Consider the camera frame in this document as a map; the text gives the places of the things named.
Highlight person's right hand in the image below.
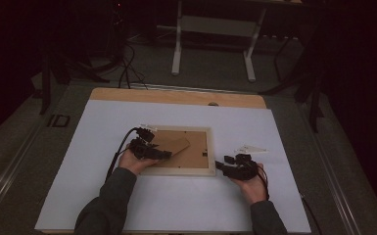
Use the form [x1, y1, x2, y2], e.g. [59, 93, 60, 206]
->
[230, 163, 269, 206]

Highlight person's left hand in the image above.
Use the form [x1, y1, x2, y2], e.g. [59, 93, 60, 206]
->
[118, 147, 161, 176]

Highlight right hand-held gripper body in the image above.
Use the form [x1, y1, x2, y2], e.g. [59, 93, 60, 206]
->
[228, 144, 269, 182]

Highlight black metal stand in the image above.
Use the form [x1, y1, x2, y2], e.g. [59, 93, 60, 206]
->
[38, 48, 111, 116]
[259, 32, 326, 134]

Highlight black floor bracket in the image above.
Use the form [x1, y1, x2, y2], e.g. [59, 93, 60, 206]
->
[46, 114, 71, 128]

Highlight white metal desk frame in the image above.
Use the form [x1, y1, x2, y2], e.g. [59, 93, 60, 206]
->
[156, 0, 304, 83]

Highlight white paper sheet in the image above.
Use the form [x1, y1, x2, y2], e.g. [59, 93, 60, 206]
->
[34, 99, 312, 234]

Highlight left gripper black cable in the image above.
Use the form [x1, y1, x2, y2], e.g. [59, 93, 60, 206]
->
[105, 127, 139, 183]

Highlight black floor cables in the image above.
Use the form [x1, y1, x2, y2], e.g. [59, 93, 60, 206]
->
[117, 41, 150, 90]

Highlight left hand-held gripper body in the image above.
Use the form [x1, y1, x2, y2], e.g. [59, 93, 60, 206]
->
[128, 123, 165, 162]

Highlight wooden picture frame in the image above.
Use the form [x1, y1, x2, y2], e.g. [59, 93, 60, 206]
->
[139, 124, 217, 177]

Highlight metal floor rail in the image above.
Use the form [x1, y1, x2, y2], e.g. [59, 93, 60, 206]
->
[297, 100, 364, 235]
[0, 116, 48, 224]

